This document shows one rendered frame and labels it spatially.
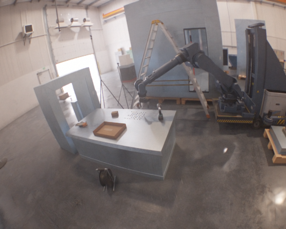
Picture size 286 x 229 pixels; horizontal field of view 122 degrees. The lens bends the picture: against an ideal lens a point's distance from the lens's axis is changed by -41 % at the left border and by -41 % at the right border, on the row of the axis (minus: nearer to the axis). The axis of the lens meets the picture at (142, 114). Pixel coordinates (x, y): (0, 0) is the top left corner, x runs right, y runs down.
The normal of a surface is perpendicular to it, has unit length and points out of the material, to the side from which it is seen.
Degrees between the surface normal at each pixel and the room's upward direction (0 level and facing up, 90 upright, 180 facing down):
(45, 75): 90
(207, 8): 90
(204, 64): 90
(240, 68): 90
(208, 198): 0
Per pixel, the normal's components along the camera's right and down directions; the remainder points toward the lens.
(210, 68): 0.03, 0.37
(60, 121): 0.89, 0.07
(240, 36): -0.70, 0.43
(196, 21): -0.43, 0.48
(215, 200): -0.16, -0.87
